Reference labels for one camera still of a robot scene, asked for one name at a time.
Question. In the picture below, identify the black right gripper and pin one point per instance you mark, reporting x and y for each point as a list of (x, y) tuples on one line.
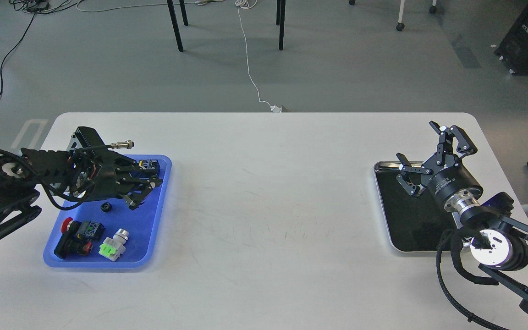
[(448, 180)]

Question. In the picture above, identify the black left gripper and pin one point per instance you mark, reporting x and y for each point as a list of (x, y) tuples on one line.
[(111, 181)]

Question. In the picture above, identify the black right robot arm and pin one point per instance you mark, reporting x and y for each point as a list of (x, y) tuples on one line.
[(488, 241)]

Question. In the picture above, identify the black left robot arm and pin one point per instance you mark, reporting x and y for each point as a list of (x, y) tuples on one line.
[(89, 170)]

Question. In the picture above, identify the blue plastic tray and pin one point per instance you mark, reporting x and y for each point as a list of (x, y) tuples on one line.
[(141, 223)]

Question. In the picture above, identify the silver metal tray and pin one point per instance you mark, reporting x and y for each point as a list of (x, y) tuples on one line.
[(413, 224)]

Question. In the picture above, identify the red emergency stop button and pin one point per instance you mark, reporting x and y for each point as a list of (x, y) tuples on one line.
[(77, 237)]

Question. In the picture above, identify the white office chair base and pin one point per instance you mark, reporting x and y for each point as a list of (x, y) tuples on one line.
[(391, 15)]

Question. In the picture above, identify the green push button switch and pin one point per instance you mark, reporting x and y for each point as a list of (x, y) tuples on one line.
[(149, 167)]

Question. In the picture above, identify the green white switch module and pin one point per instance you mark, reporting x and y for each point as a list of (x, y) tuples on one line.
[(113, 247)]

